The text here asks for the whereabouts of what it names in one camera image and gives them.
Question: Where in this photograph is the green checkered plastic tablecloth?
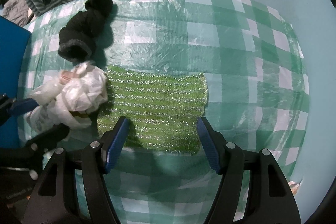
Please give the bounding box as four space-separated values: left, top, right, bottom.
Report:
17 0 310 224

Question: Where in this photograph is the green glitter cloth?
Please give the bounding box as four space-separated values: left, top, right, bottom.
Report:
97 64 209 155

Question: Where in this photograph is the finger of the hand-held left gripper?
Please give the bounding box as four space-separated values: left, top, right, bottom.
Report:
24 123 70 154
0 94 37 125

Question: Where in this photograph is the blue cardboard box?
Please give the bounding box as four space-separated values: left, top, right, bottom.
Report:
0 15 31 148

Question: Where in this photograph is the black fuzzy sock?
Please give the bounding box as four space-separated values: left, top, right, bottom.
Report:
58 0 114 62

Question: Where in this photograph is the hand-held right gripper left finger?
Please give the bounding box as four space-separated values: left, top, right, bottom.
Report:
22 116 130 224

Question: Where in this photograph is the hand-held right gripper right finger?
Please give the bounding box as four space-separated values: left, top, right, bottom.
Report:
197 117 302 224

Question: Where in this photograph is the white plastic bag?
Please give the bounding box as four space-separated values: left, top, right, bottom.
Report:
25 61 109 132

